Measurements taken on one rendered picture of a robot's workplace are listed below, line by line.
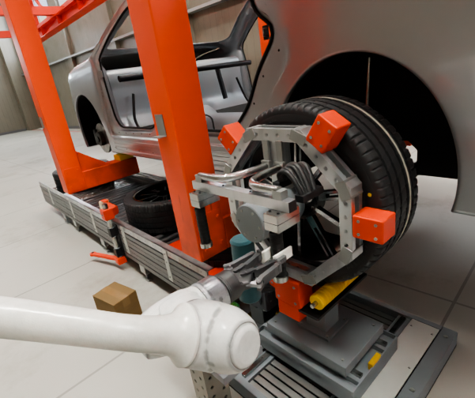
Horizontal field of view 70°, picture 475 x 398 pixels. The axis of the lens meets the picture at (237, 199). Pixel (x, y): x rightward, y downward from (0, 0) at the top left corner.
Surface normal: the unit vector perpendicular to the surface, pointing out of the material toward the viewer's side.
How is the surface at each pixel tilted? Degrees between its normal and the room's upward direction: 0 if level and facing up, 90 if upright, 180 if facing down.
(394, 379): 0
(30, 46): 90
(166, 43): 90
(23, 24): 90
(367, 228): 90
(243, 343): 79
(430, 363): 0
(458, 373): 0
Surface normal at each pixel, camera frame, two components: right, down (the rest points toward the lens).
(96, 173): 0.67, 0.17
